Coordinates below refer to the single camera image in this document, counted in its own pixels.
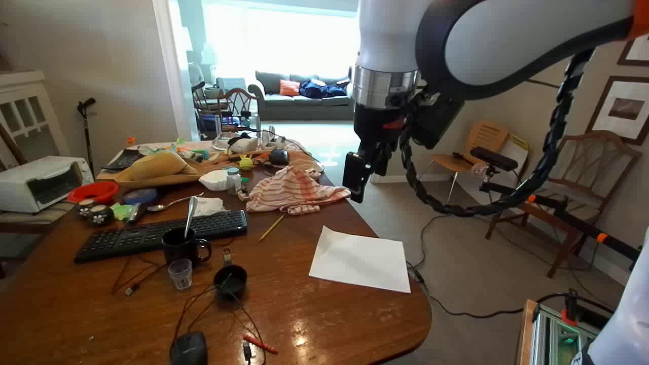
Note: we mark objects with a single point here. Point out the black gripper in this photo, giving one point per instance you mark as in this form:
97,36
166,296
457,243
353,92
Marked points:
379,129

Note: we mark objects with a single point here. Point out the black measuring cup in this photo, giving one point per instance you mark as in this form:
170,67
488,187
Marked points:
231,280

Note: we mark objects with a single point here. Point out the red crayon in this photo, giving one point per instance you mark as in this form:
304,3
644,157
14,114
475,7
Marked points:
261,344

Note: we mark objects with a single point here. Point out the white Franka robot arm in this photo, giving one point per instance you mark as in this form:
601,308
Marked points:
393,27

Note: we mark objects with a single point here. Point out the white paper napkin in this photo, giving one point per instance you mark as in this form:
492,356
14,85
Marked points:
358,261

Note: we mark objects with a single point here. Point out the orange striped cloth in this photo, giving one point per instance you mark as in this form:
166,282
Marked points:
290,193

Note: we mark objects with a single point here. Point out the black rounded object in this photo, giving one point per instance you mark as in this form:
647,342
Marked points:
279,155

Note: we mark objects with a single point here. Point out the dark sofa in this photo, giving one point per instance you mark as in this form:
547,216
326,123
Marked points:
305,105

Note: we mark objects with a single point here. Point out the blue blanket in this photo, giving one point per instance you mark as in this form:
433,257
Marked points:
317,87

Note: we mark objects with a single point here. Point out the wooden pencil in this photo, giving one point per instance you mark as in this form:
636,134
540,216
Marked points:
273,227

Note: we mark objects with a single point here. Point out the orange cushion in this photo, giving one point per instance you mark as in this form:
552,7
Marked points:
288,87

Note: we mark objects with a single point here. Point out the light wooden folding chair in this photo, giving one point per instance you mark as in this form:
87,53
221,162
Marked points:
479,139

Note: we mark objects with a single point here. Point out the yellow green ball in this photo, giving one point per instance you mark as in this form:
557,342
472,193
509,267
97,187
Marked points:
246,162

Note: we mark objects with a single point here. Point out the small jar white lid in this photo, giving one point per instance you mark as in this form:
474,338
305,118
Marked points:
235,180

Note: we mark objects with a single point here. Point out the wicker chair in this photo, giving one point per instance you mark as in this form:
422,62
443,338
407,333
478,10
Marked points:
231,107

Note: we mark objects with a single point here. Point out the white tissue paper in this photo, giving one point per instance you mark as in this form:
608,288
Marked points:
207,206

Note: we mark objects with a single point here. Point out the black bar orange clamps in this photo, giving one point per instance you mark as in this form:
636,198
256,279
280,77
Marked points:
561,216

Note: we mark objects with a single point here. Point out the black mug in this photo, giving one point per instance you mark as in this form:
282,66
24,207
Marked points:
179,247

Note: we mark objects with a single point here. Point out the wooden armchair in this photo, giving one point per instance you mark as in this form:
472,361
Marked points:
574,174

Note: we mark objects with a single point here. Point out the tan straw hat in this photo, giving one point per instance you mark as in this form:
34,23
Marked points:
159,166

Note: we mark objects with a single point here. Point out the metal spoon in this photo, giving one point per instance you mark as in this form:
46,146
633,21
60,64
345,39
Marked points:
159,206

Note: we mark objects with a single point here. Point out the small clear glass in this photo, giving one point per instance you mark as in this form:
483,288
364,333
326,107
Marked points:
182,274

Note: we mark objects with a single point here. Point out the blue flat object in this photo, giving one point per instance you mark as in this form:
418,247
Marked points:
141,196

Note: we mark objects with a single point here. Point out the black computer keyboard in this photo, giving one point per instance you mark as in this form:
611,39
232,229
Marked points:
135,238

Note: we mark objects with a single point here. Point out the black orange clamp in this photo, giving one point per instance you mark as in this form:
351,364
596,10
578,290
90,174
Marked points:
572,306

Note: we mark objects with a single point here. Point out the green white equipment box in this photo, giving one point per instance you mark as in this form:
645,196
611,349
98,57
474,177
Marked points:
550,338

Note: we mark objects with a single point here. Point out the small green object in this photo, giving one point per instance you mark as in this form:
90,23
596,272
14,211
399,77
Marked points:
124,211

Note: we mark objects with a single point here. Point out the black computer mouse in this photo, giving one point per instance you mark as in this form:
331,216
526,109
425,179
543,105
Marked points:
188,348

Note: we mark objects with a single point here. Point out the large framed picture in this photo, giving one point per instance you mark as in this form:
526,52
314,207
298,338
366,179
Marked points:
625,107

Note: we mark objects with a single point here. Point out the red bowl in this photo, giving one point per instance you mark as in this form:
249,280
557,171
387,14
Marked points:
94,192

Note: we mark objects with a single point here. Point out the small black dish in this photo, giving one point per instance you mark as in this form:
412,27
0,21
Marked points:
94,216

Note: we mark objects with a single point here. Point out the black walking cane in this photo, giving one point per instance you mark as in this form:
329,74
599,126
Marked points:
87,103

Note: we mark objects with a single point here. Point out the small framed picture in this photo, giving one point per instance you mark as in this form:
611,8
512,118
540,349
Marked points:
637,52

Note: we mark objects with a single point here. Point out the white glass-door cabinet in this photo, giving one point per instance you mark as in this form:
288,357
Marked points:
27,114

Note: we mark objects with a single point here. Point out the black padded camera mount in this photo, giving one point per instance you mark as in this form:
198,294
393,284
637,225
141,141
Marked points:
493,159

